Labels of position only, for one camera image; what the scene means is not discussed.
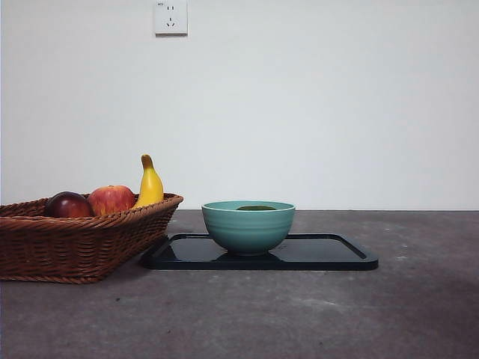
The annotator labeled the teal ribbed bowl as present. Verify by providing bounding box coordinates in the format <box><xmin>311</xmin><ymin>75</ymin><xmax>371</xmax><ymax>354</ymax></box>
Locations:
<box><xmin>201</xmin><ymin>200</ymin><xmax>297</xmax><ymax>257</ymax></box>

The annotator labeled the yellow banana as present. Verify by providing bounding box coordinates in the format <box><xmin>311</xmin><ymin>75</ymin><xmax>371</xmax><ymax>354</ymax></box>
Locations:
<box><xmin>131</xmin><ymin>153</ymin><xmax>165</xmax><ymax>209</ymax></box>

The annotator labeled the black rectangular tray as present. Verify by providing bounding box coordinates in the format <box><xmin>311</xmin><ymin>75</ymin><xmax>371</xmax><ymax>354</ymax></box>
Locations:
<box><xmin>140</xmin><ymin>232</ymin><xmax>379</xmax><ymax>271</ymax></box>

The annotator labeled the red yellow apple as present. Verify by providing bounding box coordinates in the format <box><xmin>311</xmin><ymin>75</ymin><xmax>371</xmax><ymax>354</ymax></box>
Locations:
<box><xmin>88</xmin><ymin>184</ymin><xmax>136</xmax><ymax>217</ymax></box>

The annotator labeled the dark red plum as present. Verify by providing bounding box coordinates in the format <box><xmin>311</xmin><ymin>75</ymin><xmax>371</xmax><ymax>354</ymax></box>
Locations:
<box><xmin>44</xmin><ymin>191</ymin><xmax>94</xmax><ymax>218</ymax></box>

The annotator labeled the brown wicker basket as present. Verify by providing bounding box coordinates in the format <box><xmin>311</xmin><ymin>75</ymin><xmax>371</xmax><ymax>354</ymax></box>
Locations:
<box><xmin>0</xmin><ymin>192</ymin><xmax>185</xmax><ymax>284</ymax></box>

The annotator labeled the white wall socket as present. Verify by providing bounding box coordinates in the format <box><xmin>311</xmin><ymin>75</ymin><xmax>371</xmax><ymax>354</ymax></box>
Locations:
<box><xmin>155</xmin><ymin>1</ymin><xmax>189</xmax><ymax>37</ymax></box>

